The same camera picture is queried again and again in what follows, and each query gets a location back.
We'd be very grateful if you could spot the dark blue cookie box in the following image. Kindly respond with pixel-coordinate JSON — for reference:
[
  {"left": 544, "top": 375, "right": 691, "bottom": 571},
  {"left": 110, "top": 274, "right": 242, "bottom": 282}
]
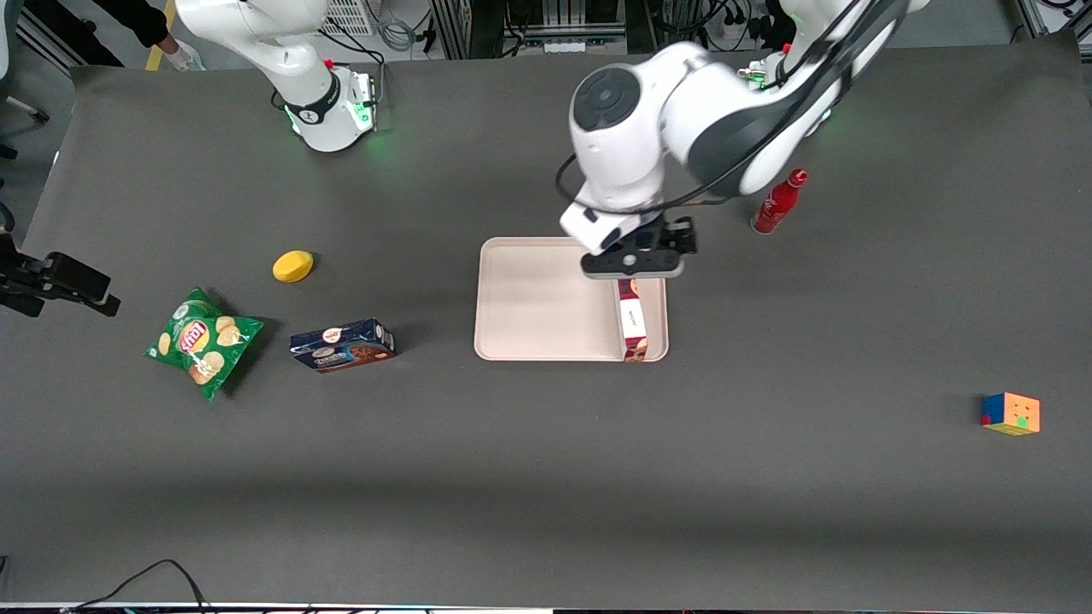
[{"left": 289, "top": 318, "right": 397, "bottom": 374}]

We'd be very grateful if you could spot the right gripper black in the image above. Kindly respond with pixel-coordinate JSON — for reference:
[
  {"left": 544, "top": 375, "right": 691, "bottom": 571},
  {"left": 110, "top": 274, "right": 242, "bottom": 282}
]
[{"left": 0, "top": 235, "right": 121, "bottom": 318}]

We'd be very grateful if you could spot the red plaid cookie box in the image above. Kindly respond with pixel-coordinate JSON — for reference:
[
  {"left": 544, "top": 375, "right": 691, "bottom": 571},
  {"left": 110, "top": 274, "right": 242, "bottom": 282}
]
[{"left": 614, "top": 278, "right": 651, "bottom": 364}]

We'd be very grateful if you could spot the person's dark sleeved forearm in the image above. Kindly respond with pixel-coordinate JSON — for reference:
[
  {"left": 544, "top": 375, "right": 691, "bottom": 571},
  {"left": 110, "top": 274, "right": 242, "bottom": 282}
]
[{"left": 90, "top": 0, "right": 171, "bottom": 49}]

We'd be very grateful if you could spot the red soda bottle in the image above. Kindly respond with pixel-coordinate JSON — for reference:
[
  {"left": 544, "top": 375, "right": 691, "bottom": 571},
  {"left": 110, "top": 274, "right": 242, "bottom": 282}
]
[{"left": 750, "top": 168, "right": 809, "bottom": 235}]

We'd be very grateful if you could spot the multicolour puzzle cube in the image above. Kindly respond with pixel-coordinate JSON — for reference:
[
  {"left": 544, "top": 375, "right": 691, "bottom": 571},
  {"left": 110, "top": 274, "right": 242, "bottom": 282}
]
[{"left": 979, "top": 391, "right": 1042, "bottom": 437}]

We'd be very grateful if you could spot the green chips bag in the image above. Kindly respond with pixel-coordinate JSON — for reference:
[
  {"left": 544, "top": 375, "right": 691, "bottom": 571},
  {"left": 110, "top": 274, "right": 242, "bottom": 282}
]
[{"left": 143, "top": 287, "right": 266, "bottom": 402}]

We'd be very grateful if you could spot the aluminium frame profile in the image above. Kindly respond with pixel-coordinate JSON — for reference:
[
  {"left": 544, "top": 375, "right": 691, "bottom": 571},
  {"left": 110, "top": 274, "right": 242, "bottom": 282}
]
[{"left": 1015, "top": 0, "right": 1092, "bottom": 40}]

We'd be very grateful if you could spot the yellow round plastic lemon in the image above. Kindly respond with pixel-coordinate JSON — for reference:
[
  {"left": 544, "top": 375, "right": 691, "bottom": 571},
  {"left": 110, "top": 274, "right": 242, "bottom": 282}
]
[{"left": 272, "top": 250, "right": 315, "bottom": 283}]

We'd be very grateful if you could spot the white rectangular tray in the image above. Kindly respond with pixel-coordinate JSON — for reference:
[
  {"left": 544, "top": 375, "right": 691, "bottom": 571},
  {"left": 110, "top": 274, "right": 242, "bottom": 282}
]
[{"left": 473, "top": 236, "right": 670, "bottom": 363}]

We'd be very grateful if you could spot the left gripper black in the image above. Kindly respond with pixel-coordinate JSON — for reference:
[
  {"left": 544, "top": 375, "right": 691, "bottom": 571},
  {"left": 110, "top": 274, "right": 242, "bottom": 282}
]
[{"left": 606, "top": 217, "right": 700, "bottom": 258}]

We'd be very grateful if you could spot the black equipment rack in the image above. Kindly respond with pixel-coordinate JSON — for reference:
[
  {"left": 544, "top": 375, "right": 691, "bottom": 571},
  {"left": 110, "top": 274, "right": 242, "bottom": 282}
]
[{"left": 427, "top": 0, "right": 632, "bottom": 59}]

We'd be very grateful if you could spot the coiled grey cable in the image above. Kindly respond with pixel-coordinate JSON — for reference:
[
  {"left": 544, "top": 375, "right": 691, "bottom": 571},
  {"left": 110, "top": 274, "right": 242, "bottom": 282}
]
[{"left": 378, "top": 13, "right": 421, "bottom": 54}]

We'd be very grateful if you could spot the white vented box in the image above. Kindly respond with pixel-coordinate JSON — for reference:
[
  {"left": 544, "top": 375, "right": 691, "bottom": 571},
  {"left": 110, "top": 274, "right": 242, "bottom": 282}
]
[{"left": 320, "top": 0, "right": 380, "bottom": 37}]

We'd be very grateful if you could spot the long looping black cable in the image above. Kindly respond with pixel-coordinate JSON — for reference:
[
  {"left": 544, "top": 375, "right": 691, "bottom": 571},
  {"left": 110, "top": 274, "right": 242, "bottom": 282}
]
[{"left": 61, "top": 559, "right": 214, "bottom": 614}]

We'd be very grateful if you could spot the grey arm base connector box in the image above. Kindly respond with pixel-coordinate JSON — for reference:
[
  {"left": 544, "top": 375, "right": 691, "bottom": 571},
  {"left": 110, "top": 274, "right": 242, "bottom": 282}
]
[{"left": 348, "top": 71, "right": 382, "bottom": 133}]

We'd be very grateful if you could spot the white gloved hand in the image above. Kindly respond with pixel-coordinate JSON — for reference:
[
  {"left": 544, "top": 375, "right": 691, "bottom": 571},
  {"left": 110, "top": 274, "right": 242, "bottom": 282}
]
[{"left": 164, "top": 39, "right": 206, "bottom": 72}]

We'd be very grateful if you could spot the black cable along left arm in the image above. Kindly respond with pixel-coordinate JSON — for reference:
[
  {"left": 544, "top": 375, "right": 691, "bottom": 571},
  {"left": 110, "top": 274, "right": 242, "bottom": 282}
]
[{"left": 555, "top": 0, "right": 907, "bottom": 214}]

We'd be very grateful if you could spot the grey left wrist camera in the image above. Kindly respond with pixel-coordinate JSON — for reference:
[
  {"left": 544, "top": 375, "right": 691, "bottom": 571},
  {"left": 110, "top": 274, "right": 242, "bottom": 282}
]
[{"left": 580, "top": 250, "right": 686, "bottom": 281}]

